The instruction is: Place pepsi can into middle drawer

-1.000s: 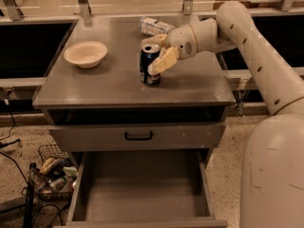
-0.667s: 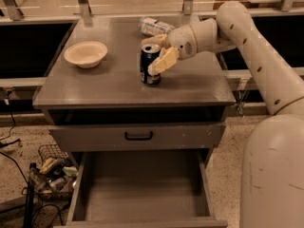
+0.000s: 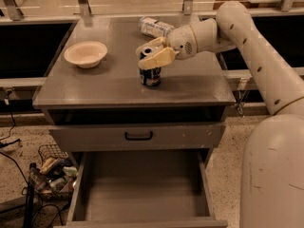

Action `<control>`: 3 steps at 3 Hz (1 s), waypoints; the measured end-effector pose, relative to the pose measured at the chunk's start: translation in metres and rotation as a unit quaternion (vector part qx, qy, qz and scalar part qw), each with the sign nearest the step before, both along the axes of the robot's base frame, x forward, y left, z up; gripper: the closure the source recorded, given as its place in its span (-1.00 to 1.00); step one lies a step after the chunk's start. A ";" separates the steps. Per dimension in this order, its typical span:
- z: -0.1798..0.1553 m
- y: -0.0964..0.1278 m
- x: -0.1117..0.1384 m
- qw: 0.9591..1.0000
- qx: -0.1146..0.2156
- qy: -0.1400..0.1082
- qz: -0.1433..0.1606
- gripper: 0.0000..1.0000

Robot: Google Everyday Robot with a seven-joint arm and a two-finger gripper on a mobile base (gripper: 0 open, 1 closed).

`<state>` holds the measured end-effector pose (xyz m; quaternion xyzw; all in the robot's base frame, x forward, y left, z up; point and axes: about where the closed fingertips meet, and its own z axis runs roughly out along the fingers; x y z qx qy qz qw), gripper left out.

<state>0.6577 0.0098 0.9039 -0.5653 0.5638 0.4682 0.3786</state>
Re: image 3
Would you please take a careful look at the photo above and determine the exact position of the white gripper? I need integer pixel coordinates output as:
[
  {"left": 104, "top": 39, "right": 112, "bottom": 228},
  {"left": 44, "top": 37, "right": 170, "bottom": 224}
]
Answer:
[{"left": 136, "top": 25, "right": 198, "bottom": 70}]

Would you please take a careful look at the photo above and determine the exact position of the blue pepsi can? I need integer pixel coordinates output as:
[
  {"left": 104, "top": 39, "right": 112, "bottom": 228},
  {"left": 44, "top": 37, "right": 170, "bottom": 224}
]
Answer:
[{"left": 138, "top": 45, "right": 162, "bottom": 88}]

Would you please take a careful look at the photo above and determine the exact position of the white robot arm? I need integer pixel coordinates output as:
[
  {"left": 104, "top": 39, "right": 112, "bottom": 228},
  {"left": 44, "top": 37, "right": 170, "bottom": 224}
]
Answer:
[{"left": 136, "top": 1, "right": 304, "bottom": 228}]

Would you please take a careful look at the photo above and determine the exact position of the grey top drawer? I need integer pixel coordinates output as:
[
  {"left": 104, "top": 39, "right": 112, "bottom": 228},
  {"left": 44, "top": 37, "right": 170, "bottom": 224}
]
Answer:
[{"left": 49, "top": 123, "right": 225, "bottom": 152}]

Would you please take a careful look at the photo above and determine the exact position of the grey drawer cabinet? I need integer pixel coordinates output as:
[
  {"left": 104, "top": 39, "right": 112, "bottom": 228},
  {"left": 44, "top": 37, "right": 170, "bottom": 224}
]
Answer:
[{"left": 32, "top": 14, "right": 237, "bottom": 228}]

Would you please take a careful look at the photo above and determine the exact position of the grey open middle drawer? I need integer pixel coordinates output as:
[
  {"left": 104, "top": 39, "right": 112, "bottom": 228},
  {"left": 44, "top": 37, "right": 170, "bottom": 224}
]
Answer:
[{"left": 56, "top": 150, "right": 227, "bottom": 228}]

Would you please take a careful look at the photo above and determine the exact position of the clear plastic water bottle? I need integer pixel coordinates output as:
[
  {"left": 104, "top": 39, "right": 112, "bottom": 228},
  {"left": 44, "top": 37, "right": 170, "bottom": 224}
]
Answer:
[{"left": 139, "top": 17, "right": 175, "bottom": 38}]

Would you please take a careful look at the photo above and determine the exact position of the white paper bowl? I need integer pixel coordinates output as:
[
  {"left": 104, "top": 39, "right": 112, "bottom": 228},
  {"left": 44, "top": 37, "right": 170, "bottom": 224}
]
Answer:
[{"left": 64, "top": 41, "right": 107, "bottom": 68}]

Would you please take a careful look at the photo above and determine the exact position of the black drawer handle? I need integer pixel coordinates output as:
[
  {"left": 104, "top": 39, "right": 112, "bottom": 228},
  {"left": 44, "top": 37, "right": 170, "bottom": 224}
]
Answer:
[{"left": 124, "top": 131, "right": 153, "bottom": 141}]

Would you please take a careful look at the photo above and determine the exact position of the black wire basket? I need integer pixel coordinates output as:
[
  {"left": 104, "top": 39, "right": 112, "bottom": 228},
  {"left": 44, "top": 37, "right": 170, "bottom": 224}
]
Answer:
[{"left": 28, "top": 144, "right": 78, "bottom": 200}]

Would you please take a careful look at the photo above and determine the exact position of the black floor cable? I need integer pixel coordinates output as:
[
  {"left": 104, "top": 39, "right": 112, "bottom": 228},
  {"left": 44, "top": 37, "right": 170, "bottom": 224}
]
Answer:
[{"left": 0, "top": 88, "right": 69, "bottom": 228}]

